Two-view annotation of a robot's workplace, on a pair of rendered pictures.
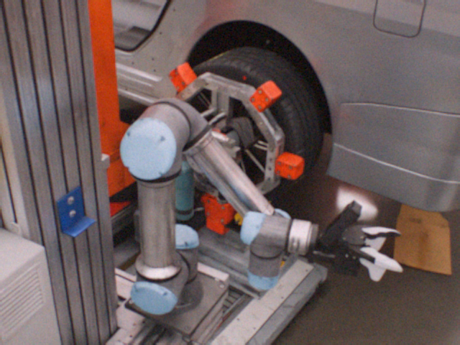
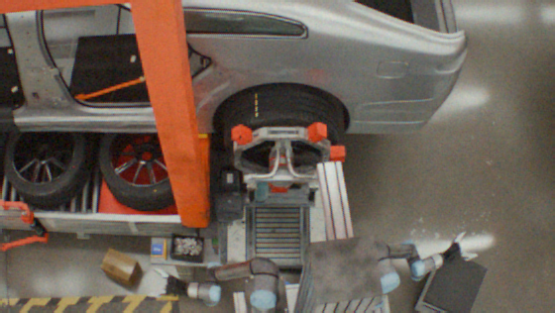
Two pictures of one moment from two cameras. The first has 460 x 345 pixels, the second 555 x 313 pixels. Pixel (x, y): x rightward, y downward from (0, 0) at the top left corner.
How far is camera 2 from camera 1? 2.76 m
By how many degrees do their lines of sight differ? 39
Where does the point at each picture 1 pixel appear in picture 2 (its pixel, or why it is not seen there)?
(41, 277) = not seen: outside the picture
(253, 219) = (420, 268)
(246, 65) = (290, 113)
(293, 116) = (332, 129)
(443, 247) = not seen: hidden behind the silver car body
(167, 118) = (389, 267)
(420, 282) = not seen: hidden behind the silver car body
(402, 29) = (394, 74)
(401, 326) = (391, 166)
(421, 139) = (409, 111)
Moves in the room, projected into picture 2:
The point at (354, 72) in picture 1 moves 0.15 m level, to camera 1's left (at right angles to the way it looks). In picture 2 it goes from (365, 93) to (343, 106)
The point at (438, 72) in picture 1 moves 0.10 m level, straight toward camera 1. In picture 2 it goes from (417, 87) to (423, 102)
